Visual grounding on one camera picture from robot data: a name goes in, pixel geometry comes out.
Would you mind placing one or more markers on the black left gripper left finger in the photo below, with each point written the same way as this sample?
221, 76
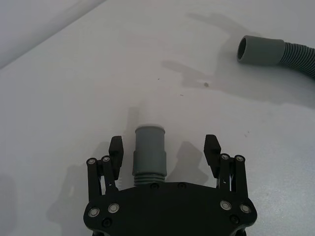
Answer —
116, 157

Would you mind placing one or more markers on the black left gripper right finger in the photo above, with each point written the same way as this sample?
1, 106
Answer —
212, 155

